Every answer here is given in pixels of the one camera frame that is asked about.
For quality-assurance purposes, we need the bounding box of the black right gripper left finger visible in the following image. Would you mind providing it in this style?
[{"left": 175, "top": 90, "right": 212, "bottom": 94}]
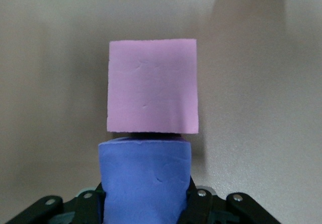
[{"left": 72, "top": 182, "right": 106, "bottom": 224}]

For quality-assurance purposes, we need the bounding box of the mauve pink foam block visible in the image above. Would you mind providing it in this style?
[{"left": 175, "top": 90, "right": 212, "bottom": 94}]
[{"left": 106, "top": 39, "right": 199, "bottom": 135}]

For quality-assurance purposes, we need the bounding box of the purple foam block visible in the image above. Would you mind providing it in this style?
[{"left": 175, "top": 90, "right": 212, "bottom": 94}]
[{"left": 98, "top": 137, "right": 192, "bottom": 224}]

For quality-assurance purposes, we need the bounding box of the paper table cover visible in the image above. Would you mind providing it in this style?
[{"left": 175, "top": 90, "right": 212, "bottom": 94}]
[{"left": 0, "top": 0, "right": 322, "bottom": 224}]

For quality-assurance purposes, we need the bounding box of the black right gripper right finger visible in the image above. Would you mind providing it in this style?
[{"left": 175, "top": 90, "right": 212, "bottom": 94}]
[{"left": 181, "top": 177, "right": 220, "bottom": 224}]

